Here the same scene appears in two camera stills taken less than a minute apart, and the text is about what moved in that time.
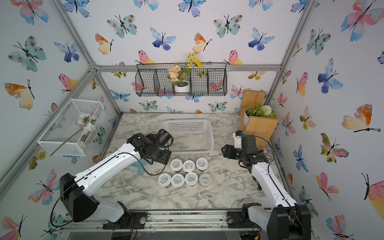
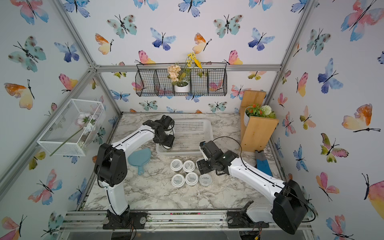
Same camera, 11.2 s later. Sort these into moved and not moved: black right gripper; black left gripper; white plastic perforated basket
Moved: black right gripper; black left gripper
Not moved: white plastic perforated basket
